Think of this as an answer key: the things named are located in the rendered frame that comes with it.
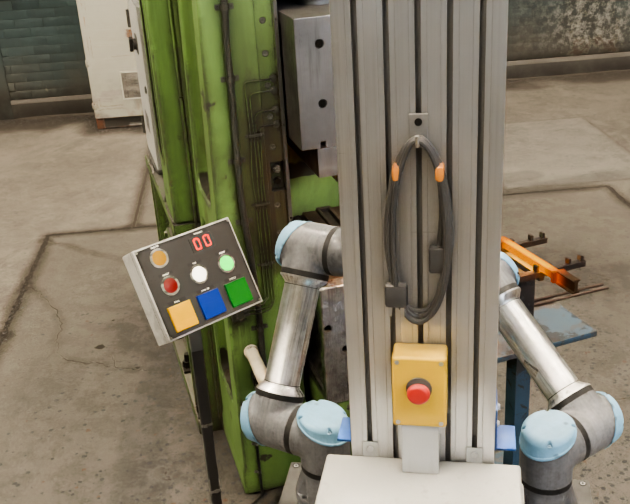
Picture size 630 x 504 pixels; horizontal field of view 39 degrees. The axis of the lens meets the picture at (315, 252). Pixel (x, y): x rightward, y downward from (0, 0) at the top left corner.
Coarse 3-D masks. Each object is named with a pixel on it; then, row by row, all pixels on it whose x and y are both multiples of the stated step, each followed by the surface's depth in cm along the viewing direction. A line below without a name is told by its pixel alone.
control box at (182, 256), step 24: (168, 240) 259; (192, 240) 263; (216, 240) 267; (144, 264) 253; (168, 264) 257; (192, 264) 261; (216, 264) 266; (240, 264) 270; (144, 288) 253; (192, 288) 260; (168, 336) 252
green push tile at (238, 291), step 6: (234, 282) 267; (240, 282) 268; (246, 282) 269; (228, 288) 265; (234, 288) 266; (240, 288) 267; (246, 288) 269; (228, 294) 265; (234, 294) 266; (240, 294) 267; (246, 294) 268; (234, 300) 265; (240, 300) 267; (246, 300) 268; (234, 306) 265
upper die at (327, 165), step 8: (288, 144) 310; (320, 144) 278; (296, 152) 301; (304, 152) 290; (312, 152) 280; (320, 152) 275; (328, 152) 276; (336, 152) 276; (304, 160) 292; (312, 160) 282; (320, 160) 276; (328, 160) 277; (336, 160) 277; (312, 168) 284; (320, 168) 277; (328, 168) 278; (336, 168) 278; (320, 176) 278
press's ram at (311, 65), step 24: (288, 0) 287; (288, 24) 262; (312, 24) 259; (288, 48) 267; (312, 48) 261; (288, 72) 272; (312, 72) 264; (288, 96) 277; (312, 96) 267; (288, 120) 283; (312, 120) 270; (312, 144) 273
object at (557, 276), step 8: (504, 240) 297; (504, 248) 297; (512, 248) 292; (520, 248) 291; (520, 256) 289; (528, 256) 285; (536, 256) 285; (536, 264) 281; (544, 264) 279; (544, 272) 278; (552, 272) 272; (560, 272) 271; (568, 272) 271; (552, 280) 273; (560, 280) 272; (568, 280) 268; (576, 280) 266; (568, 288) 269; (576, 288) 267
